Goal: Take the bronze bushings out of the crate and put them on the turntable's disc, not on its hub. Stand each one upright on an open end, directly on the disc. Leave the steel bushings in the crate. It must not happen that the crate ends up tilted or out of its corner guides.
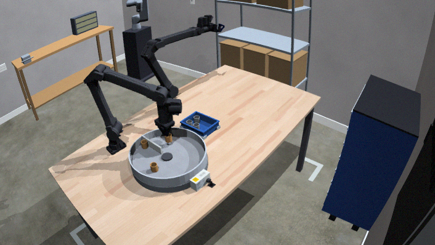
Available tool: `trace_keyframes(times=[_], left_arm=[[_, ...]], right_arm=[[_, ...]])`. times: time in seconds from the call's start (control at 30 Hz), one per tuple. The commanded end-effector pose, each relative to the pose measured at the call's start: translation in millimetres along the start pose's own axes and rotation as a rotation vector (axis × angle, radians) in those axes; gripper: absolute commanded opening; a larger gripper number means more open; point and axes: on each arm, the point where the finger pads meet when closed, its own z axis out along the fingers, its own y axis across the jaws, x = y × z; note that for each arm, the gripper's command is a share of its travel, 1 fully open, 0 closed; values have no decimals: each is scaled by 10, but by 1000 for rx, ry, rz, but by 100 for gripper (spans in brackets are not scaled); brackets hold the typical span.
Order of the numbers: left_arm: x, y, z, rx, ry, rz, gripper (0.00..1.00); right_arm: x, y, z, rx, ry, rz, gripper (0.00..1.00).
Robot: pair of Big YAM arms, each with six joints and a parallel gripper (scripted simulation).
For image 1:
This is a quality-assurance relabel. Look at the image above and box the blue crate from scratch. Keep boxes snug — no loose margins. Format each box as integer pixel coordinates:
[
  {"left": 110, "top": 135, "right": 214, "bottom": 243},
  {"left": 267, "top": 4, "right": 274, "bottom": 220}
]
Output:
[{"left": 180, "top": 111, "right": 220, "bottom": 137}]

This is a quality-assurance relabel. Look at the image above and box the bronze bushing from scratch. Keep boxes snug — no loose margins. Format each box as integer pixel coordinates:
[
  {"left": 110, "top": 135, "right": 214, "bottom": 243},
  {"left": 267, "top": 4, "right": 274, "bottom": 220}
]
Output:
[
  {"left": 165, "top": 133, "right": 173, "bottom": 143},
  {"left": 141, "top": 140, "right": 148, "bottom": 149},
  {"left": 150, "top": 162, "right": 158, "bottom": 172}
]

